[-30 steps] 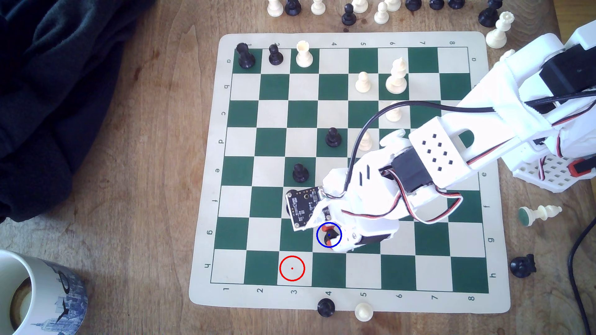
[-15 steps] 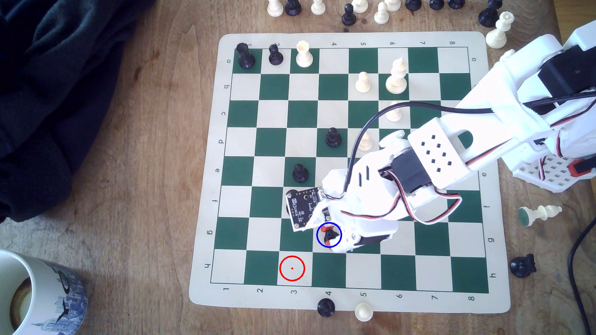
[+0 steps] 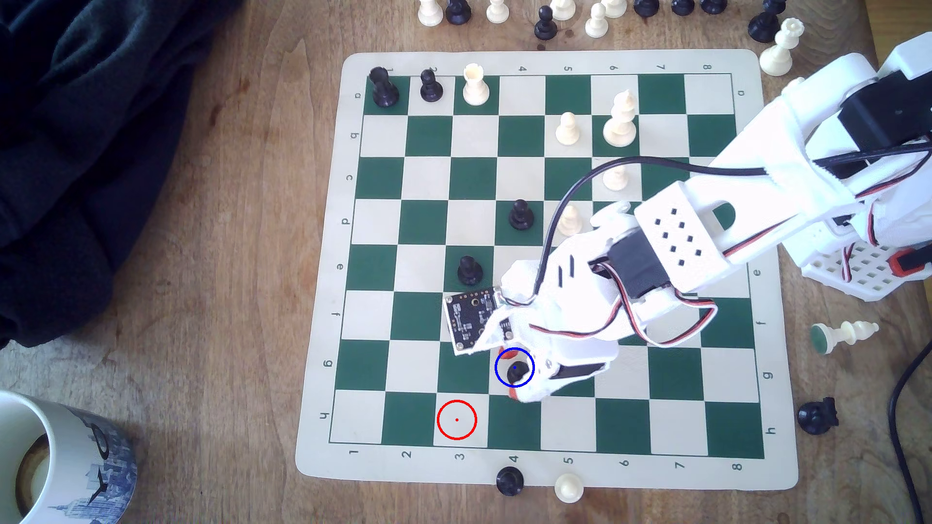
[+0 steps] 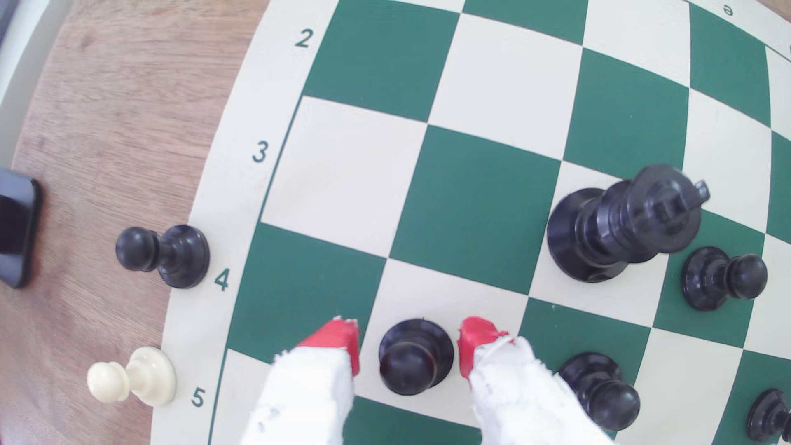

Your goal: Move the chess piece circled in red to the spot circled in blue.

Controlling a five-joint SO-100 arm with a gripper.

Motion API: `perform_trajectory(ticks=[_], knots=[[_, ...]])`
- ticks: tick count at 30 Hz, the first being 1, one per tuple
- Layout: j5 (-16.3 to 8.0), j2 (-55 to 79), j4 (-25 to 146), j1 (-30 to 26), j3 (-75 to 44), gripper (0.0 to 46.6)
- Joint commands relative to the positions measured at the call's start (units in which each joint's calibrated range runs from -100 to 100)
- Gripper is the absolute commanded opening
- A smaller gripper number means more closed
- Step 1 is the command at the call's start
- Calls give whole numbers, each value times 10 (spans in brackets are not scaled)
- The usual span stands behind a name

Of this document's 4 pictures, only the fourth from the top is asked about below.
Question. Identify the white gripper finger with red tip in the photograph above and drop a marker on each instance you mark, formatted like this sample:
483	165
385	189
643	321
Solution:
519	395
306	395

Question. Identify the black chess pawn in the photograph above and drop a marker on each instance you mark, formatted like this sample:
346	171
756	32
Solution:
769	415
720	278
167	254
415	356
602	392

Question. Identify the white chess pawn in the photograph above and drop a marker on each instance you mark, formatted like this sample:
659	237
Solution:
136	376

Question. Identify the black chess king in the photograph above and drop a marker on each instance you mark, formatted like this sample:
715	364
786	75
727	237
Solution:
618	225

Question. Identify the green and cream chessboard mat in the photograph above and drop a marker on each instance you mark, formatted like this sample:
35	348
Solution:
346	173

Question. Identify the black flat device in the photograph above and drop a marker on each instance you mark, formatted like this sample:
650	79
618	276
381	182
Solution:
15	228

